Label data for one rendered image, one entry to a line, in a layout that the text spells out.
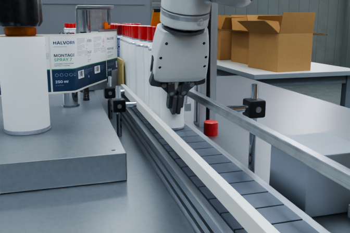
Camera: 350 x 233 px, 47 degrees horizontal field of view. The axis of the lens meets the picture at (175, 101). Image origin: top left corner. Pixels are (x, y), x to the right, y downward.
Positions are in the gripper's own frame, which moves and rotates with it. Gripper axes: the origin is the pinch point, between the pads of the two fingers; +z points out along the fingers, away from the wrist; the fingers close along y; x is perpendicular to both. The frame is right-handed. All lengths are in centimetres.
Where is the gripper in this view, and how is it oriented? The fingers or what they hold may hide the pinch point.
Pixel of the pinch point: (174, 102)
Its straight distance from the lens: 76.6
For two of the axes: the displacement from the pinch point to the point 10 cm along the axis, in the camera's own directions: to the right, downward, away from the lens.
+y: -9.6, 0.5, -2.7
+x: 2.6, 5.1, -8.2
